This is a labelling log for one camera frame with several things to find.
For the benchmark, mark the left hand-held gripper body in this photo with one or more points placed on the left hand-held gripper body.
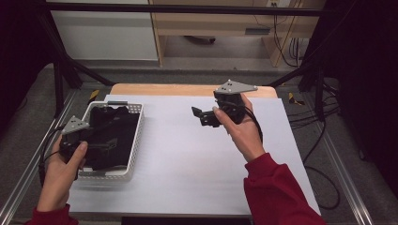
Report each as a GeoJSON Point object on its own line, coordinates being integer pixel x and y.
{"type": "Point", "coordinates": [72, 137]}

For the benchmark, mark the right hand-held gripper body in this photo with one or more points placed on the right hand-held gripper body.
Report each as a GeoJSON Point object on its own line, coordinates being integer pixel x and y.
{"type": "Point", "coordinates": [231, 103]}

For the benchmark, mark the black garment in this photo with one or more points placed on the black garment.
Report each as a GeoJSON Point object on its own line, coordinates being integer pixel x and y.
{"type": "Point", "coordinates": [119, 131]}

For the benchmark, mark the white perforated plastic basket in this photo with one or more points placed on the white perforated plastic basket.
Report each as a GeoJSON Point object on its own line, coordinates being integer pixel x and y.
{"type": "Point", "coordinates": [133, 156]}

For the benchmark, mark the person's right hand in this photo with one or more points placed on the person's right hand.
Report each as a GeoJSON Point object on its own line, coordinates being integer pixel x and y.
{"type": "Point", "coordinates": [245, 134]}

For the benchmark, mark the person's left hand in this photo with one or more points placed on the person's left hand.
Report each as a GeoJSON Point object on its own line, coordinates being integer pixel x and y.
{"type": "Point", "coordinates": [59, 181]}

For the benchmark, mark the wooden board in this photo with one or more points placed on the wooden board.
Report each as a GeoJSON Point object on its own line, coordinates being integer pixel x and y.
{"type": "Point", "coordinates": [162, 90]}

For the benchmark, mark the yellow and black tape piece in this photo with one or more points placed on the yellow and black tape piece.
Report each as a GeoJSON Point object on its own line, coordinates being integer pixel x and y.
{"type": "Point", "coordinates": [294, 99]}
{"type": "Point", "coordinates": [94, 94]}

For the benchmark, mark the white foam board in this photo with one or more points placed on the white foam board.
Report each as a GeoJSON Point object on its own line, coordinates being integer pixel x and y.
{"type": "Point", "coordinates": [187, 162]}

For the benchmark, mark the grey power strip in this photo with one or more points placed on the grey power strip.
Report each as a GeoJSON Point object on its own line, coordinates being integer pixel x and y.
{"type": "Point", "coordinates": [257, 31]}

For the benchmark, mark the light wooden desk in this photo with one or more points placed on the light wooden desk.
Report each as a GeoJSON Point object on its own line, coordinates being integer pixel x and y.
{"type": "Point", "coordinates": [216, 22]}

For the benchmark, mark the dark curtain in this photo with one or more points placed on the dark curtain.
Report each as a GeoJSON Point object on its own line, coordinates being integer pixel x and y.
{"type": "Point", "coordinates": [369, 93]}
{"type": "Point", "coordinates": [18, 62]}

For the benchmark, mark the white cabinet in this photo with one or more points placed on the white cabinet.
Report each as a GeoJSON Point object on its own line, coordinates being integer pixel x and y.
{"type": "Point", "coordinates": [106, 34]}

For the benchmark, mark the aluminium floor rail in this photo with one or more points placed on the aluminium floor rail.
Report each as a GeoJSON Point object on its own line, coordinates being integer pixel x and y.
{"type": "Point", "coordinates": [28, 162]}
{"type": "Point", "coordinates": [344, 175]}

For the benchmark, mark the black metal frame stand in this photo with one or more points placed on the black metal frame stand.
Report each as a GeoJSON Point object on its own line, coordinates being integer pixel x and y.
{"type": "Point", "coordinates": [59, 81]}
{"type": "Point", "coordinates": [317, 84]}

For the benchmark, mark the black metal frame bar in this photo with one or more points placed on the black metal frame bar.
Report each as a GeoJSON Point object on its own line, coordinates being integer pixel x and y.
{"type": "Point", "coordinates": [187, 8]}

